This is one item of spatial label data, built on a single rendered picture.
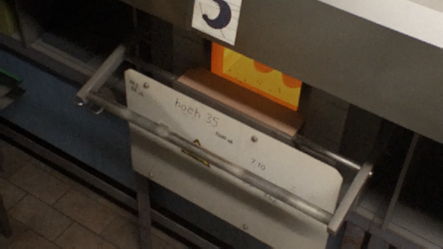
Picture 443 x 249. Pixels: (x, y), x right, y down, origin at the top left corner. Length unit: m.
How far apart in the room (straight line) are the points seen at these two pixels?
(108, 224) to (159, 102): 1.16
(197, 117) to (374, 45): 0.70
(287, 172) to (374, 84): 0.56
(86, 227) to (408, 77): 1.94
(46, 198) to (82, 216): 0.18
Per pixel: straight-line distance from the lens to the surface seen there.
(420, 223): 1.81
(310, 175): 1.55
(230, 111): 1.57
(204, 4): 1.16
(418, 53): 1.02
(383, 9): 1.02
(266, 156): 1.58
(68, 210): 2.84
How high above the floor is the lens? 2.24
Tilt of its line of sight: 44 degrees down
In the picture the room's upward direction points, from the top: 4 degrees clockwise
